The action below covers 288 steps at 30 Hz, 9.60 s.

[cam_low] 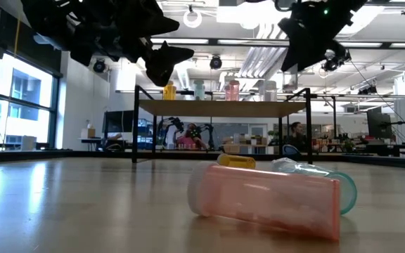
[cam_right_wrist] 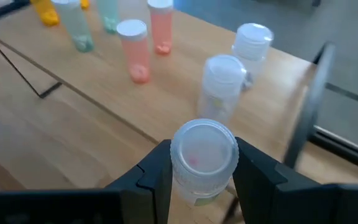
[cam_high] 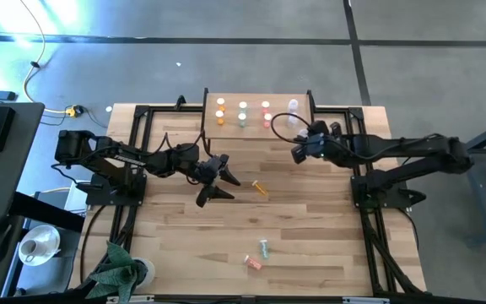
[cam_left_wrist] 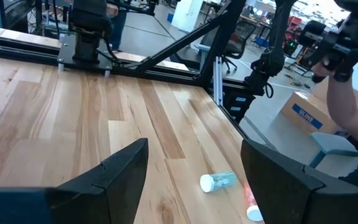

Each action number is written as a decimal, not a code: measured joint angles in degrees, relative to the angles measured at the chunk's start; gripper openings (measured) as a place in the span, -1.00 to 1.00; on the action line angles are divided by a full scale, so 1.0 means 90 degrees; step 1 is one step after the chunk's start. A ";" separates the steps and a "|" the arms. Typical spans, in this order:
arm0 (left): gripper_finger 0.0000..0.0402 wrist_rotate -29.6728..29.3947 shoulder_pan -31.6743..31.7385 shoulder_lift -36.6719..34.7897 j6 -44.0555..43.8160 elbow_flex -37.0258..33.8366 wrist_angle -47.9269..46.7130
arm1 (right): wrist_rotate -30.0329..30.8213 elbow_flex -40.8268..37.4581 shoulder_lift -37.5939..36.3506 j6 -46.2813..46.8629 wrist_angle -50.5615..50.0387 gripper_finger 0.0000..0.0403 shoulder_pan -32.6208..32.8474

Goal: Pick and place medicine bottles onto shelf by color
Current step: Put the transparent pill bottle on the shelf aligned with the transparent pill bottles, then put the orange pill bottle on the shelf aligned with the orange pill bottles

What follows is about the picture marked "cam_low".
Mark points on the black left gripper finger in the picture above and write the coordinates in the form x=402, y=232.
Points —
x=153, y=21
x=165, y=59

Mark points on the background black robot arm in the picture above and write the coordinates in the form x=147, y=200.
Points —
x=169, y=126
x=209, y=131

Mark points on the white ceiling pipe bundle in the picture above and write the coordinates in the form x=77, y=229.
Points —
x=262, y=59

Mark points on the large window black frame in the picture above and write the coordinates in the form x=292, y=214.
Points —
x=23, y=88

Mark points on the blue rounded chair back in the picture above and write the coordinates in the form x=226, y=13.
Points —
x=290, y=150

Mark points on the long black light bar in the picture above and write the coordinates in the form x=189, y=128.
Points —
x=241, y=42

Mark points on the black aluminium table frame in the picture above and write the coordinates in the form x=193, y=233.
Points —
x=83, y=154

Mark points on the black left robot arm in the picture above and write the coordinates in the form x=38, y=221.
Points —
x=55, y=21

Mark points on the round black ceiling speaker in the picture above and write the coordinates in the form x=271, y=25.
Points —
x=99, y=65
x=216, y=62

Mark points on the black ceiling camera cluster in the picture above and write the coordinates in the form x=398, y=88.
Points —
x=339, y=63

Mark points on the small potted plant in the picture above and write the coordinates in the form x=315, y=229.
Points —
x=348, y=144

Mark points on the black computer monitor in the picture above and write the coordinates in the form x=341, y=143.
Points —
x=118, y=121
x=379, y=124

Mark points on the wooden shelf black metal legs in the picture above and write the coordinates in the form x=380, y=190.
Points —
x=220, y=109

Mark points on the clear pill bottle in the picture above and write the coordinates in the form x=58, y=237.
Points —
x=289, y=83
x=268, y=90

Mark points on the person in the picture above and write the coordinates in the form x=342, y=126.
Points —
x=297, y=135
x=188, y=140

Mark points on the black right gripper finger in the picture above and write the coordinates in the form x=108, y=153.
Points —
x=301, y=45

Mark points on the white bin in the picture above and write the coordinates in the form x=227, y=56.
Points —
x=28, y=143

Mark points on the silver ventilation duct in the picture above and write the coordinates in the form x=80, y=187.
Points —
x=364, y=21

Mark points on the cardboard box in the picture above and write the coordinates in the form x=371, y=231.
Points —
x=88, y=133

